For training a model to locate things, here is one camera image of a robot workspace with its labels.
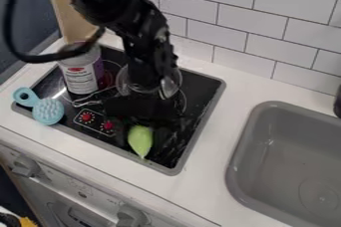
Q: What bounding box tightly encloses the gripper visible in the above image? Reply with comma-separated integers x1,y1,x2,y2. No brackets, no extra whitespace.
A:
102,69,183,157

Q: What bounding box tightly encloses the green toy pepper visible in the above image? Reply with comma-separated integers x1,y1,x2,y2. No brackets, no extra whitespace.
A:
126,123,155,159

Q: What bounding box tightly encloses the silver pot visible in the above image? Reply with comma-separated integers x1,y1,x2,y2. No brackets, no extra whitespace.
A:
70,63,188,110

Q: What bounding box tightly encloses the toy stove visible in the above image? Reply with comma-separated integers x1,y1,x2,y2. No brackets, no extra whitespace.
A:
10,43,228,176

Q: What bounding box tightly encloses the white can with purple label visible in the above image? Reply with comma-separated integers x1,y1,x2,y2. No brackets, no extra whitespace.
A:
56,42,107,96

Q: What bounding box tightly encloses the blue scrub brush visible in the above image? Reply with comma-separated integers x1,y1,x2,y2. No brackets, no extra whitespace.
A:
10,86,67,126

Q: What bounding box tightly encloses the wooden board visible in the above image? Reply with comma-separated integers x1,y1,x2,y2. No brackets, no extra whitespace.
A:
41,0,102,44

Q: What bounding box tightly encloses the toy sink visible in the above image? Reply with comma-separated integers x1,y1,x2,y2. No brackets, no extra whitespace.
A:
223,100,341,227

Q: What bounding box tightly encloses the tap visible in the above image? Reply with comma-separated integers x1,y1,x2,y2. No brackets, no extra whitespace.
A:
332,84,341,119

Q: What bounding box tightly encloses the black cable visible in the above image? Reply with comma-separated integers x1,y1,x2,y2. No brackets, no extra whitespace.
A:
1,0,107,65

